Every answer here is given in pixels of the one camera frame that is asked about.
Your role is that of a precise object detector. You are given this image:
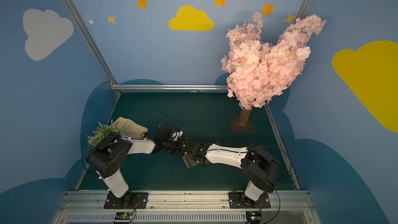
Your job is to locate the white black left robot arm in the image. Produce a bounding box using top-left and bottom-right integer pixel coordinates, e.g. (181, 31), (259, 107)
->
(86, 125), (184, 199)

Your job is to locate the rusty tree trunk pole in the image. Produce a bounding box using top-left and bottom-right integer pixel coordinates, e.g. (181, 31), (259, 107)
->
(237, 109), (251, 127)

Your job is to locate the small green potted plant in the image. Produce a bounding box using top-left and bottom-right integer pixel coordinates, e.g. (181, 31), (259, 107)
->
(87, 121), (120, 146)

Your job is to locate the right controller board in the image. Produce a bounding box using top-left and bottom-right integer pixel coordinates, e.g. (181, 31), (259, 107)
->
(245, 212), (262, 224)

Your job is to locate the controller board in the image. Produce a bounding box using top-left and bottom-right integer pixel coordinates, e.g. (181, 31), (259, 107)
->
(245, 212), (262, 224)
(114, 212), (133, 223)

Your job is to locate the left controller board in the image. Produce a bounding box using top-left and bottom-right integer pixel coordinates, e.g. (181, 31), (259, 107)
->
(114, 212), (133, 223)

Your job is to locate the pink blossom artificial tree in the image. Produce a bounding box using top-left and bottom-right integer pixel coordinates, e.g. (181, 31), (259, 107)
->
(221, 12), (326, 111)

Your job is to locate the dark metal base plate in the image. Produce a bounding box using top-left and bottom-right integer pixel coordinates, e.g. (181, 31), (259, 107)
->
(230, 116), (254, 133)

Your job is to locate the aluminium back frame bar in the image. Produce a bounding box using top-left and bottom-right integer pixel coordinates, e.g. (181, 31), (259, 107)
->
(110, 84), (228, 92)

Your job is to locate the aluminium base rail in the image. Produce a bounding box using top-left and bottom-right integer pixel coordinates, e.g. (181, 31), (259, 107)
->
(52, 190), (321, 224)

